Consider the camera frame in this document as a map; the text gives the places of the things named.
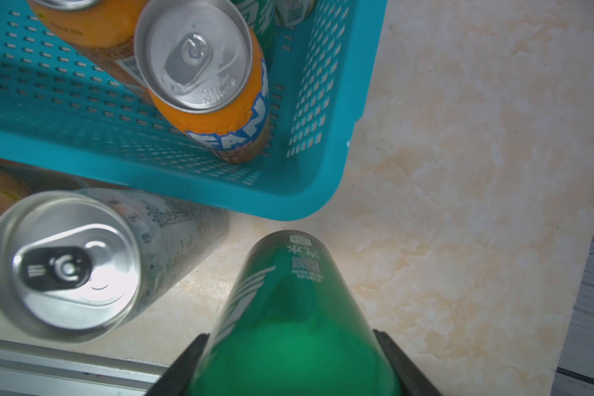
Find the white monster energy can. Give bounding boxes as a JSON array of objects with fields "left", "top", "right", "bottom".
[{"left": 0, "top": 188, "right": 229, "bottom": 343}]

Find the aluminium mounting rail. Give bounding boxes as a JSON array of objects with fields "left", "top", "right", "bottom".
[{"left": 0, "top": 340, "right": 167, "bottom": 395}]

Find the brown gold drink can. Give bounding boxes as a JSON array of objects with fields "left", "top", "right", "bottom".
[{"left": 275, "top": 0, "right": 317, "bottom": 27}]

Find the teal plastic basket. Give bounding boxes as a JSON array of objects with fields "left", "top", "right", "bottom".
[{"left": 0, "top": 1, "right": 386, "bottom": 221}]

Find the green soda can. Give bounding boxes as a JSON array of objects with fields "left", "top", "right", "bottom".
[
  {"left": 186, "top": 230, "right": 401, "bottom": 395},
  {"left": 232, "top": 0, "right": 276, "bottom": 69}
]

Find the orange soda can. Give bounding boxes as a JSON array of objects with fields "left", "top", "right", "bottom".
[
  {"left": 28, "top": 0, "right": 153, "bottom": 106},
  {"left": 0, "top": 159, "right": 116, "bottom": 217},
  {"left": 135, "top": 1, "right": 270, "bottom": 163}
]

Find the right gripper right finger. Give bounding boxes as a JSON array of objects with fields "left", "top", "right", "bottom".
[{"left": 373, "top": 329, "right": 442, "bottom": 396}]

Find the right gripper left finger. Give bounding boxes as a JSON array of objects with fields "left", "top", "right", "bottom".
[{"left": 145, "top": 333, "right": 210, "bottom": 396}]

